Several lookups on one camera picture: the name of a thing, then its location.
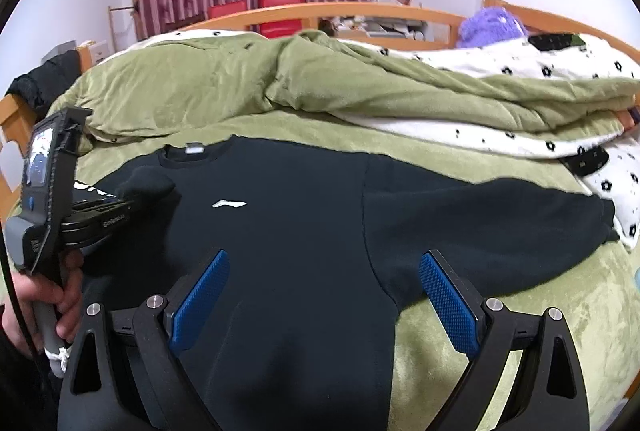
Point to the black sweatshirt with white logo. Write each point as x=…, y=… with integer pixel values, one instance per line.
x=324, y=251

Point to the green fleece bed sheet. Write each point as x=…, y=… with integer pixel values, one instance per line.
x=599, y=297

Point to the black remote on quilt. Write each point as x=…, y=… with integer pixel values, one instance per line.
x=555, y=41

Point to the black jacket on footboard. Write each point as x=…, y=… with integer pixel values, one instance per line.
x=40, y=87

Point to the cluttered desk behind bed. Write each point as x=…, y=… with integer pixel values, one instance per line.
x=389, y=27

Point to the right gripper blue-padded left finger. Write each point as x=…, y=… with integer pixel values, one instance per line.
x=192, y=299

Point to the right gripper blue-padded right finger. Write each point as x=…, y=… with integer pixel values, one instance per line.
x=456, y=302

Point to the green quilt with floral lining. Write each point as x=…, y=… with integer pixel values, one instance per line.
x=576, y=105

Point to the red chair left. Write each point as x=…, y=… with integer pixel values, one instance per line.
x=225, y=9

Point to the purple plush toy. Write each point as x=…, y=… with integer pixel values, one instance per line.
x=489, y=26

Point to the wooden bed frame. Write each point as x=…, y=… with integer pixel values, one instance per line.
x=17, y=119

